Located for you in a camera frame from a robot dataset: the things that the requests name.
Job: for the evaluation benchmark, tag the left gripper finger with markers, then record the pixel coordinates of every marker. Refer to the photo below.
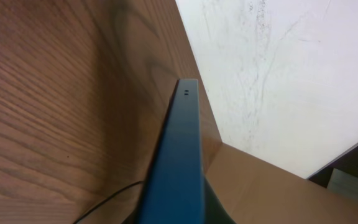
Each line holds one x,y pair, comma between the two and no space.
214,210

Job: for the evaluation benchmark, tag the blue Galaxy smartphone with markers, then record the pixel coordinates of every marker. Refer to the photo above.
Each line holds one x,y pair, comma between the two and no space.
173,192

